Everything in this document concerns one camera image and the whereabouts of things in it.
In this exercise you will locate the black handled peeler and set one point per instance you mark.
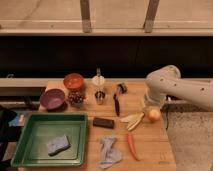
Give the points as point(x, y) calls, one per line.
point(121, 89)

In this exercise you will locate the left metal window post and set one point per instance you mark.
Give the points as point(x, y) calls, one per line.
point(85, 15)

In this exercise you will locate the right metal window post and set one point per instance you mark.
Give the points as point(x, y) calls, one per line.
point(150, 15)

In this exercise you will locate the small metal cup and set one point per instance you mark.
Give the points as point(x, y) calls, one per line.
point(100, 97)

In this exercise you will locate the purple bowl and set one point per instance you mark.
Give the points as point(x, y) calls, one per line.
point(52, 99)

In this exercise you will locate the black bag at left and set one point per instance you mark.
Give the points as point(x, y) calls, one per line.
point(7, 134)

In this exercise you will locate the green plastic tray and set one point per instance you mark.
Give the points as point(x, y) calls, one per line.
point(40, 129)

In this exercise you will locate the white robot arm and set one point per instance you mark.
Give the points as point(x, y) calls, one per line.
point(168, 81)

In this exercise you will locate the orange carrot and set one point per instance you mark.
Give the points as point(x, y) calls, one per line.
point(130, 141)

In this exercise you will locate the orange bowl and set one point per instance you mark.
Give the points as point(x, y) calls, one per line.
point(74, 81)

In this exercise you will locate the white soap dispenser bottle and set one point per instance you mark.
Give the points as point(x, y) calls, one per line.
point(98, 81)

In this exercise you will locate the light blue cloth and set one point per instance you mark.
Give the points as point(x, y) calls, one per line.
point(108, 154)

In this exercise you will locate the black rectangular block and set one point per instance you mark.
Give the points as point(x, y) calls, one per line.
point(101, 122)

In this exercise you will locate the metal window post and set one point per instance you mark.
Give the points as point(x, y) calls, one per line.
point(85, 15)
point(150, 15)

